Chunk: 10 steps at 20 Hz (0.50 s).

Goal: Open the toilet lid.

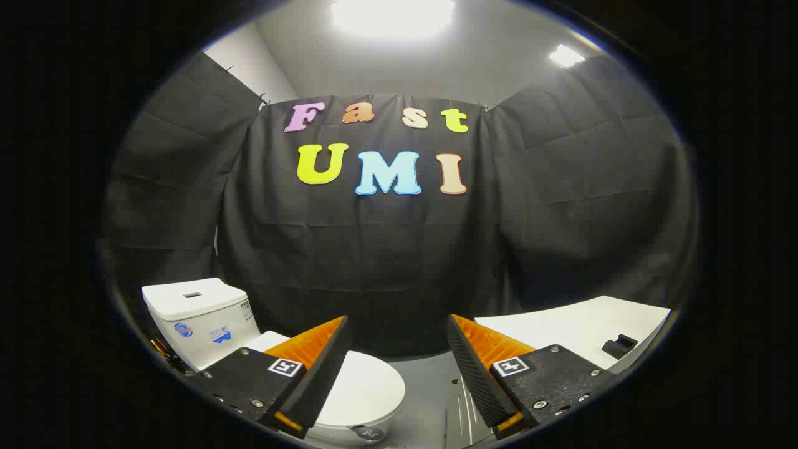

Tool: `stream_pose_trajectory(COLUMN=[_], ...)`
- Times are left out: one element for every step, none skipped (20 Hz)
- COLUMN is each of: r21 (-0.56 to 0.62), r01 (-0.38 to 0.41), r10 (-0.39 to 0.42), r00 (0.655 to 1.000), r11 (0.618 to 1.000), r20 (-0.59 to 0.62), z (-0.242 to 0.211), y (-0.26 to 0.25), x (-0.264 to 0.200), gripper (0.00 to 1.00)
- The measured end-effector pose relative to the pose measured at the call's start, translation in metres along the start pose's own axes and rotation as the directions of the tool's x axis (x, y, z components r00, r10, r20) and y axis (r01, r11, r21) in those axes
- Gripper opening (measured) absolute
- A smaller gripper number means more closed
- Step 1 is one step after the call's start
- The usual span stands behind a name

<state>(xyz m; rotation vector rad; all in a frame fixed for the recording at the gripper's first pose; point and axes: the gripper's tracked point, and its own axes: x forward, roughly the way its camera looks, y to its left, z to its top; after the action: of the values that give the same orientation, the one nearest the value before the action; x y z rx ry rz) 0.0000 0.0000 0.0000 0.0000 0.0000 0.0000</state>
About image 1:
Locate large ceiling light panel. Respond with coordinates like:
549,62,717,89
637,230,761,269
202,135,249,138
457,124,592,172
330,0,456,39

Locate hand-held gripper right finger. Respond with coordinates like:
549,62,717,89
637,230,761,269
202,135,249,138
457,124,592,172
446,314,615,437

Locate small black bracket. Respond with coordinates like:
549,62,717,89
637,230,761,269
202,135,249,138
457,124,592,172
602,334,638,360

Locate black backdrop cloth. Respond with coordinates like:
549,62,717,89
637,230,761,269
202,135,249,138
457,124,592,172
100,53,699,359

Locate white cabinet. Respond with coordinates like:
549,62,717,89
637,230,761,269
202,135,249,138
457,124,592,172
474,295,673,375

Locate white toilet lid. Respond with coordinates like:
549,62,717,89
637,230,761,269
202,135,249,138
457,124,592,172
246,331,406,431

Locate white ceramic toilet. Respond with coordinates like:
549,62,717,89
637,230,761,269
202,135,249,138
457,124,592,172
142,278,400,447

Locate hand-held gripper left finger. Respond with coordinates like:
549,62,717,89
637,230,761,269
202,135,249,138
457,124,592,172
187,315,353,440

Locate small ceiling light panel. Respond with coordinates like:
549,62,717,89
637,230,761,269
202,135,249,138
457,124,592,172
549,44,587,68

